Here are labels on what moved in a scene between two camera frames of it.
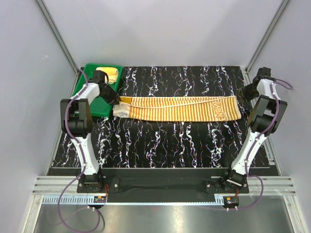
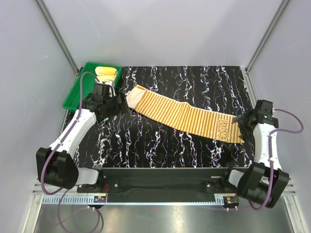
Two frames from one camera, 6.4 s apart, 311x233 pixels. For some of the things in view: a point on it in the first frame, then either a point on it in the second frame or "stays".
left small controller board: (99, 199) stays
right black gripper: (243, 92) to (241, 117)
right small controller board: (231, 201) stays
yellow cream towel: (112, 73) stays
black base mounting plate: (163, 185) stays
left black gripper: (113, 96) to (117, 110)
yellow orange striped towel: (179, 108) to (222, 126)
